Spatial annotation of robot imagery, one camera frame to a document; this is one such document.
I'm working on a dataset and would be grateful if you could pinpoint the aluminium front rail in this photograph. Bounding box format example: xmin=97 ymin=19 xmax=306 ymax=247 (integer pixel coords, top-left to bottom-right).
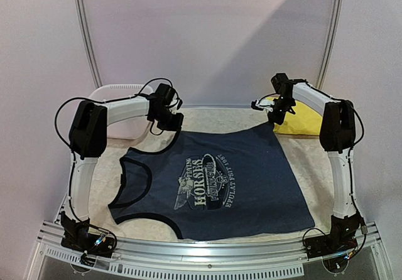
xmin=28 ymin=222 xmax=393 ymax=279

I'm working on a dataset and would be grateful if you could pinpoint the folded yellow shirt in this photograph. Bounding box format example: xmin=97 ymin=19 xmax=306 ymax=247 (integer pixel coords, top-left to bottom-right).
xmin=273 ymin=101 xmax=322 ymax=136

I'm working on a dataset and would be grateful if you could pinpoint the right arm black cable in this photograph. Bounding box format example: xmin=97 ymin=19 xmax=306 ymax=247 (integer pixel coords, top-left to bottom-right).
xmin=347 ymin=104 xmax=365 ymax=205

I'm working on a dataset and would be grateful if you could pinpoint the white plastic laundry basket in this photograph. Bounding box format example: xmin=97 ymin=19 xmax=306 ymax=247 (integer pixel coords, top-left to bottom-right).
xmin=89 ymin=83 xmax=153 ymax=140

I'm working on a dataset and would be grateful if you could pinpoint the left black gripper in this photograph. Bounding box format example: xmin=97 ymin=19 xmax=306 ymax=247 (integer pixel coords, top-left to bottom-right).
xmin=151 ymin=108 xmax=184 ymax=131

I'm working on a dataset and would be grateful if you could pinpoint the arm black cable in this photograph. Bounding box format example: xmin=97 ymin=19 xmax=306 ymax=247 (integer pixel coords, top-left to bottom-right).
xmin=54 ymin=78 xmax=183 ymax=224
xmin=347 ymin=104 xmax=365 ymax=205

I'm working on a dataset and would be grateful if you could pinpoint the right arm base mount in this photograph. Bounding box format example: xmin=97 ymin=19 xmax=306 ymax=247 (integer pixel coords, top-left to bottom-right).
xmin=302 ymin=213 xmax=368 ymax=261

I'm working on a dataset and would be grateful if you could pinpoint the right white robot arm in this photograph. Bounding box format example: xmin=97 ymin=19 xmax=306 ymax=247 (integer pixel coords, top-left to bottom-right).
xmin=268 ymin=73 xmax=362 ymax=252

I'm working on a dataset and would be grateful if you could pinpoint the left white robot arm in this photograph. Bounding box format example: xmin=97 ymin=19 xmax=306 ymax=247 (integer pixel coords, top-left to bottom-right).
xmin=60 ymin=78 xmax=184 ymax=251

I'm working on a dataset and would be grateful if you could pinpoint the navy blue tank top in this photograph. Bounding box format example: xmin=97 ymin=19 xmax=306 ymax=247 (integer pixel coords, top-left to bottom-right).
xmin=109 ymin=122 xmax=315 ymax=241

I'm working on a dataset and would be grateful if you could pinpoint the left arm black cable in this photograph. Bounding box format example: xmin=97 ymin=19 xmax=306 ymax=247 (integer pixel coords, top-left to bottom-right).
xmin=54 ymin=78 xmax=183 ymax=224

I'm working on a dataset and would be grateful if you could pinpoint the right aluminium frame post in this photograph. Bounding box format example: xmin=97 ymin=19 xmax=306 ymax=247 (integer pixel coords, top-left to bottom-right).
xmin=315 ymin=0 xmax=343 ymax=90

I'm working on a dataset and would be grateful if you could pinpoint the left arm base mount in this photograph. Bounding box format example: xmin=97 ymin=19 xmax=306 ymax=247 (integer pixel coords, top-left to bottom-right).
xmin=60 ymin=212 xmax=117 ymax=258

